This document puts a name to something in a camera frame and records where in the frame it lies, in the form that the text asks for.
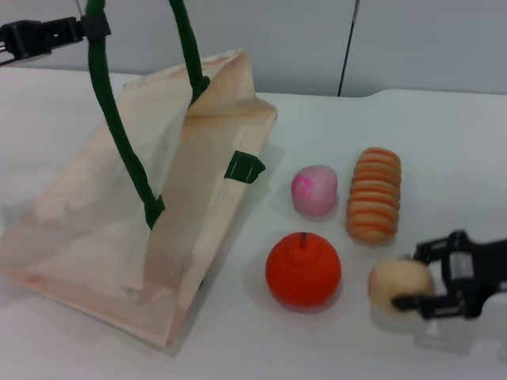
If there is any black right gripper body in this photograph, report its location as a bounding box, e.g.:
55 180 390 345
441 230 507 320

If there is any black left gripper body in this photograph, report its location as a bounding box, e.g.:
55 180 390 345
0 18 55 61

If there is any beige round egg yolk pastry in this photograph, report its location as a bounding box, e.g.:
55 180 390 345
367 256 436 314

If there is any white canvas handbag green handle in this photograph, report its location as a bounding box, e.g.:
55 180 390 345
0 0 279 352

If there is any orange striped long bread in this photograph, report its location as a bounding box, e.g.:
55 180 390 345
345 146 402 243

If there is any orange toy fruit with stem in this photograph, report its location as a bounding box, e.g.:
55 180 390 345
264 232 342 313

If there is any pink peach bun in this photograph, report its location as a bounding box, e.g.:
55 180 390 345
291 165 339 215

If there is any black vertical pole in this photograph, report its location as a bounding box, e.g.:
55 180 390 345
337 0 360 97

